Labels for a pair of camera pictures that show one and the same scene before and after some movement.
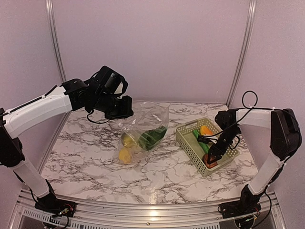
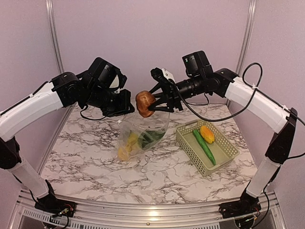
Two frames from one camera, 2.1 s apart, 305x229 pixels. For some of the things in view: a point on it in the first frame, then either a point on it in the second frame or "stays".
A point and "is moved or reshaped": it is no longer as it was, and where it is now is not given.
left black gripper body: (114, 110) stays
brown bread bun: (205, 158) to (144, 98)
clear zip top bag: (140, 133) is moved or reshaped
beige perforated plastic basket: (187, 140) stays
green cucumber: (204, 146) stays
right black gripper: (217, 153) to (171, 98)
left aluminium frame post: (51, 20) stays
